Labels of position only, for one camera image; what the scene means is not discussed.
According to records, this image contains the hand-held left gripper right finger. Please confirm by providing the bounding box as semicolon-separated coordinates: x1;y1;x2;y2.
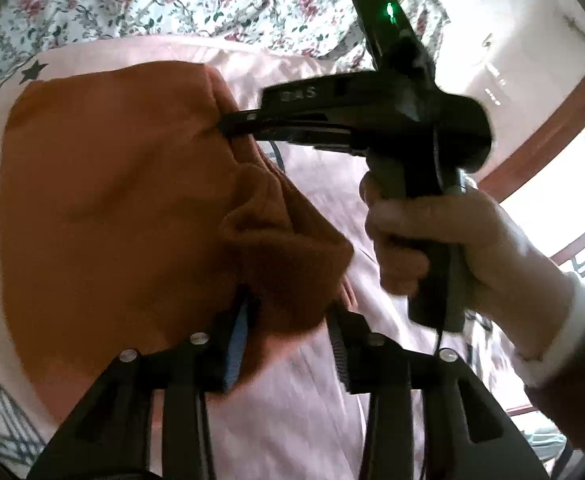
327;305;548;480

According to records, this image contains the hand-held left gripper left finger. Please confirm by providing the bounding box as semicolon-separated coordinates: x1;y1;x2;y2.
25;285;253;480

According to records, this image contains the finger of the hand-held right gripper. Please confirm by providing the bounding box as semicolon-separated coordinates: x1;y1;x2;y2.
217;108;326;130
225;125;364;152

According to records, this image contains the orange knit sweater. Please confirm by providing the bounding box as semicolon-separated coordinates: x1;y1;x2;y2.
0;60;356;423

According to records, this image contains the person's right forearm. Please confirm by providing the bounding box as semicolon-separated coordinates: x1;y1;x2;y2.
513;270;585;453

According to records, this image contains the person's right hand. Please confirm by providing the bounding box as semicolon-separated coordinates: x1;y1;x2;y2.
360;170;571;361

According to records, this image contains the pink printed bedsheet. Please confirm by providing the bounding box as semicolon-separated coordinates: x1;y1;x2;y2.
0;35;533;480

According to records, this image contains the brown wooden window frame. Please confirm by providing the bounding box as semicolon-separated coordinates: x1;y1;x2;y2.
473;62;585;201

